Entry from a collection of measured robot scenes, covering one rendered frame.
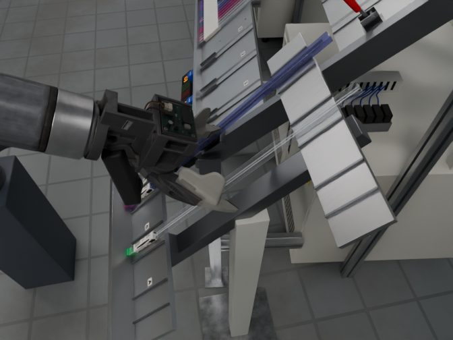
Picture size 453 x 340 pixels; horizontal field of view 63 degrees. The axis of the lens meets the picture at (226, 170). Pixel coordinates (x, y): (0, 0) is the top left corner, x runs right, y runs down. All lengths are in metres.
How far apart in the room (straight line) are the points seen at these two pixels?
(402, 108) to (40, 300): 1.41
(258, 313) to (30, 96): 1.17
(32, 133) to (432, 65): 1.25
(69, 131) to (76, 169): 1.45
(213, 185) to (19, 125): 0.22
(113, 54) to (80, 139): 2.05
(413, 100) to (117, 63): 1.69
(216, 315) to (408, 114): 0.93
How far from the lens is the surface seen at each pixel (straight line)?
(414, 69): 1.39
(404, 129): 1.17
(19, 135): 0.43
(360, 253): 1.35
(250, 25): 1.03
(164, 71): 2.27
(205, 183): 0.47
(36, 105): 0.43
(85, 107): 0.44
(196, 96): 0.99
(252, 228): 0.66
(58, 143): 0.43
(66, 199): 1.79
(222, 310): 1.44
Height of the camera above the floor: 1.39
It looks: 53 degrees down
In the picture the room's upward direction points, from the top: straight up
